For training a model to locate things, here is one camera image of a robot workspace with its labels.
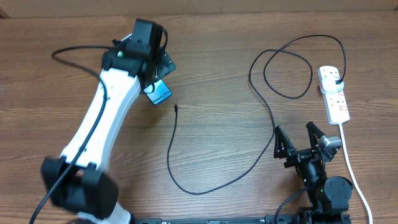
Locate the Samsung Galaxy smartphone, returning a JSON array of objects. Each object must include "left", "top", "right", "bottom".
[{"left": 144, "top": 80, "right": 172, "bottom": 105}]

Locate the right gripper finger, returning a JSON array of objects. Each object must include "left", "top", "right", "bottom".
[
  {"left": 306, "top": 121, "right": 325, "bottom": 149},
  {"left": 274, "top": 126, "right": 295, "bottom": 159}
]

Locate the black USB charging cable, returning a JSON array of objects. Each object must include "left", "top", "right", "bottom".
[{"left": 166, "top": 34, "right": 347, "bottom": 196}]

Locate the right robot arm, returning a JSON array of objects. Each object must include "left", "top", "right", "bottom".
[{"left": 266, "top": 121, "right": 353, "bottom": 224}]

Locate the white power strip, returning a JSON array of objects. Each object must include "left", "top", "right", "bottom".
[{"left": 317, "top": 66, "right": 350, "bottom": 125}]

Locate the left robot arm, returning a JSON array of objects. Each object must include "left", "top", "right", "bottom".
[{"left": 40, "top": 19, "right": 175, "bottom": 223}]

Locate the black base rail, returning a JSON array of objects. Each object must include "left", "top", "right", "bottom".
[{"left": 134, "top": 215, "right": 351, "bottom": 224}]

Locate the white charger plug adapter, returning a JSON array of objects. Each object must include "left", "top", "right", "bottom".
[{"left": 320, "top": 77, "right": 345, "bottom": 94}]

